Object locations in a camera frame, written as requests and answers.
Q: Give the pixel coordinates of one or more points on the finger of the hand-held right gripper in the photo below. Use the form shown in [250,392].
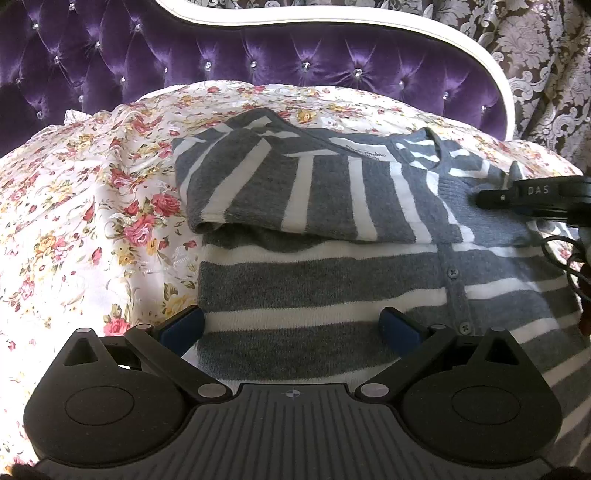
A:
[494,198]

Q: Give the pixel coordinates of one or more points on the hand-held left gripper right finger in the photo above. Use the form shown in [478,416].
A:
[396,328]

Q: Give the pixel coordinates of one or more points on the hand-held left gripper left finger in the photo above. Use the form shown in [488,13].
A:
[187,328]

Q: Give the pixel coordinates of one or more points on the grey white striped cardigan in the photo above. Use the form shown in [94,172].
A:
[318,277]

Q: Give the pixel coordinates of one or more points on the brown damask curtain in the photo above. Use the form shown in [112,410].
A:
[540,69]

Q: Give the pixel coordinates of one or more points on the floral bedsheet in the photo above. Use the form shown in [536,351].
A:
[92,221]

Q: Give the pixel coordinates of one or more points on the purple tufted headboard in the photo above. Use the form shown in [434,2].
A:
[194,55]

